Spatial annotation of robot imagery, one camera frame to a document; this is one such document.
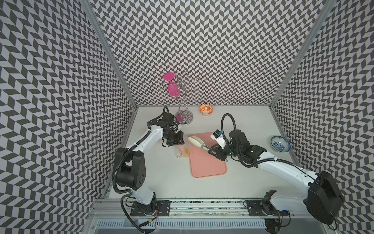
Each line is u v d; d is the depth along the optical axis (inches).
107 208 29.0
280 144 37.2
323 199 15.7
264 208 25.6
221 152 26.9
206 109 44.4
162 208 28.3
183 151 34.0
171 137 29.3
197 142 31.0
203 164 34.8
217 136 26.8
